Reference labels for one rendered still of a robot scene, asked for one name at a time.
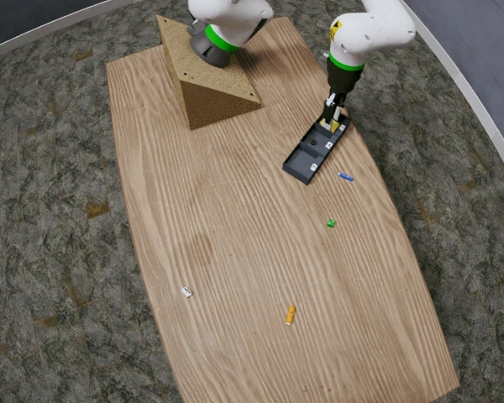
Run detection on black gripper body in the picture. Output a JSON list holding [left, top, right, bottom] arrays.
[[328, 74, 355, 100]]

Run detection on black rack of bins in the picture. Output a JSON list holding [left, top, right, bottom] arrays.
[[282, 113, 351, 186]]

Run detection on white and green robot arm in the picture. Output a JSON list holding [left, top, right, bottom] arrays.
[[186, 0, 416, 84]]

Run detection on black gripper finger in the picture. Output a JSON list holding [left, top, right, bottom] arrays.
[[334, 93, 348, 120], [322, 93, 344, 130]]

